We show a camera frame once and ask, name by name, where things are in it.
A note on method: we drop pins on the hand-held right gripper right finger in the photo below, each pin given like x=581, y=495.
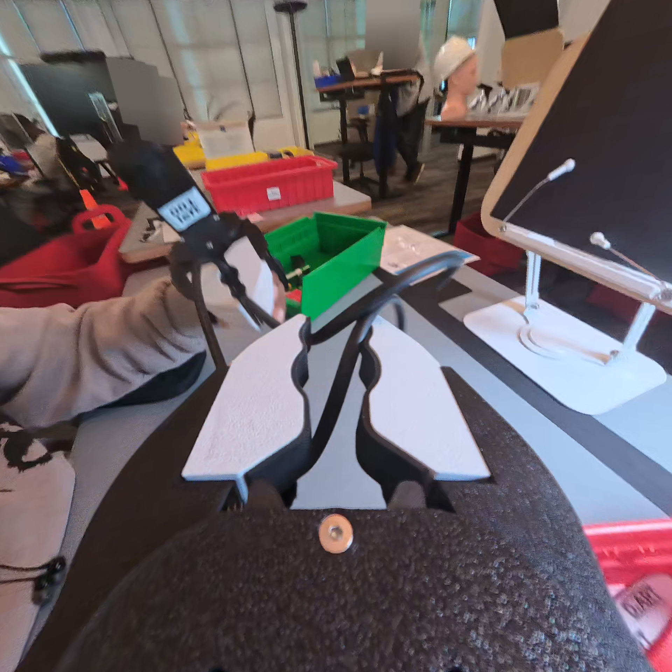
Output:
x=425, y=420

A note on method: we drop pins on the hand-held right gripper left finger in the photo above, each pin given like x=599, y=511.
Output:
x=246, y=414

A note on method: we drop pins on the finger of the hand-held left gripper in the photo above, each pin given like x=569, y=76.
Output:
x=260, y=283
x=233, y=286

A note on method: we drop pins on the green plastic bin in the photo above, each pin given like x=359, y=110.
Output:
x=341, y=278

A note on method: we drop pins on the red plastic bin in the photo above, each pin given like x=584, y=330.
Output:
x=630, y=546

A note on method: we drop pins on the person's left hand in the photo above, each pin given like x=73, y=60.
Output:
x=280, y=309

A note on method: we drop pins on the yellow plastic bin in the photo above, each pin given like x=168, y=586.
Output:
x=189, y=155

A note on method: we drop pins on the orange traffic cone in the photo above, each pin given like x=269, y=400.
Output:
x=89, y=207

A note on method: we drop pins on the clear plastic box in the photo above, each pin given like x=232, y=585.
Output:
x=225, y=139

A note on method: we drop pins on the dark rounded pad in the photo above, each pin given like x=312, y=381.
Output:
x=157, y=383

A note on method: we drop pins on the red basket yellow rim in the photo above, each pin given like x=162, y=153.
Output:
x=273, y=183

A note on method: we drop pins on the large black panel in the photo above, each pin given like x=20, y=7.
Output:
x=68, y=94

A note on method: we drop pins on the red plastic case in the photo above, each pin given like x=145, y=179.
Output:
x=63, y=267

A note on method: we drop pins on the white board stand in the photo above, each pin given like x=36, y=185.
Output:
x=567, y=357

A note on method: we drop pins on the printed paper sheet blue patch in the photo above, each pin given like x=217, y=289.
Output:
x=414, y=249

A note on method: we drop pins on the black office chair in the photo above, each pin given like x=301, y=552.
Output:
x=359, y=152

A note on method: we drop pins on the wooden top desk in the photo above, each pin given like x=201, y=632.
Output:
x=472, y=123
x=357, y=83

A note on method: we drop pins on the mannequin head white helmet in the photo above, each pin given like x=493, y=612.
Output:
x=456, y=68

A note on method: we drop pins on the black board wooden frame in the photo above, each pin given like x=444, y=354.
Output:
x=603, y=131

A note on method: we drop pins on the black board tan frame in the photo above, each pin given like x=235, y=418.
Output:
x=530, y=52

